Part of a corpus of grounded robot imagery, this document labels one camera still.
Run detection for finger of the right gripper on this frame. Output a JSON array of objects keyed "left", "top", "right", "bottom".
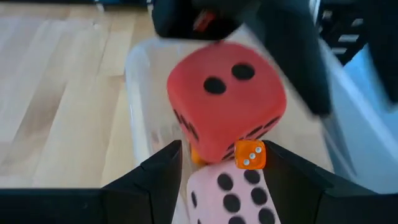
[{"left": 245, "top": 0, "right": 333, "bottom": 118}]

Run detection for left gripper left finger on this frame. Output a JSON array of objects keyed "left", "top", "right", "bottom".
[{"left": 0, "top": 139, "right": 183, "bottom": 224}]

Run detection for large pink foam dice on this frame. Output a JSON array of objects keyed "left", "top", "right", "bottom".
[{"left": 185, "top": 161, "right": 282, "bottom": 224}]

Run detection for clear plastic storage bin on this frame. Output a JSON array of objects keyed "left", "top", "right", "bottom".
[{"left": 124, "top": 24, "right": 398, "bottom": 224}]

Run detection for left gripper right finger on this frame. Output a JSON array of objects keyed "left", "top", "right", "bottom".
[{"left": 263, "top": 140, "right": 398, "bottom": 224}]

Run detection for large orange foam dice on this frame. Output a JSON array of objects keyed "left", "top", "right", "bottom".
[{"left": 189, "top": 143, "right": 208, "bottom": 166}]

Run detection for large red foam dice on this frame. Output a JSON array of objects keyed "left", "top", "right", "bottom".
[{"left": 166, "top": 42, "right": 287, "bottom": 165}]

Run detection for small translucent orange dice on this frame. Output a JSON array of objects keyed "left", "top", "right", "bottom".
[{"left": 234, "top": 139, "right": 267, "bottom": 170}]

